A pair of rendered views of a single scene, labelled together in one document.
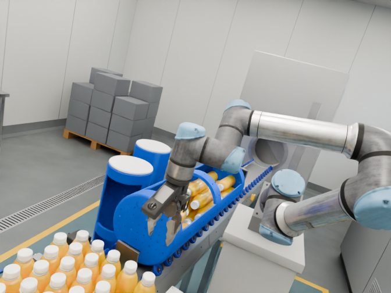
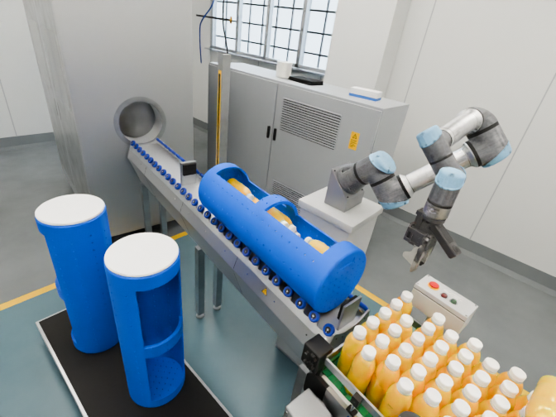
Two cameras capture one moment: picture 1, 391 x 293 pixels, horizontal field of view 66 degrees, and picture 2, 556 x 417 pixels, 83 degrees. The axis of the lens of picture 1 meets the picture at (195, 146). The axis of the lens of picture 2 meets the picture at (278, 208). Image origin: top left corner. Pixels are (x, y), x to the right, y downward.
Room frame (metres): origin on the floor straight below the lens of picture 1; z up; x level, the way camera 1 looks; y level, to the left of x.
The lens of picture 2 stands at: (0.89, 1.05, 1.89)
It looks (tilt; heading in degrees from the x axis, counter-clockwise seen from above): 30 degrees down; 294
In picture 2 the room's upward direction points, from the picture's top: 8 degrees clockwise
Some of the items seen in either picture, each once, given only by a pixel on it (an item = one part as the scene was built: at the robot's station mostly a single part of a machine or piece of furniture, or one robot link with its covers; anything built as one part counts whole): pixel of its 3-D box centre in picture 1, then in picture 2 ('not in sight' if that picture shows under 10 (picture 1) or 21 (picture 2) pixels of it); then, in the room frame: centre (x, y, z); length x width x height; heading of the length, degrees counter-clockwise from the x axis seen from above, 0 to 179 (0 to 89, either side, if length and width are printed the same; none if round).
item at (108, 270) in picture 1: (109, 270); (406, 319); (0.76, 0.15, 1.09); 0.04 x 0.04 x 0.02
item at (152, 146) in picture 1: (153, 146); (71, 208); (2.26, 0.32, 1.03); 0.28 x 0.28 x 0.01
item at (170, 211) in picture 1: (174, 193); (425, 229); (0.80, 0.02, 1.37); 0.09 x 0.08 x 0.12; 157
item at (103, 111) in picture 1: (114, 111); not in sight; (4.87, 1.47, 0.59); 1.20 x 0.80 x 1.19; 75
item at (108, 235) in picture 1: (117, 224); (151, 326); (1.76, 0.36, 0.59); 0.28 x 0.28 x 0.88
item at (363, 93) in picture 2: not in sight; (365, 93); (1.48, -1.77, 1.48); 0.24 x 0.12 x 0.08; 173
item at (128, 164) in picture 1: (131, 164); (142, 252); (1.76, 0.36, 1.03); 0.28 x 0.28 x 0.01
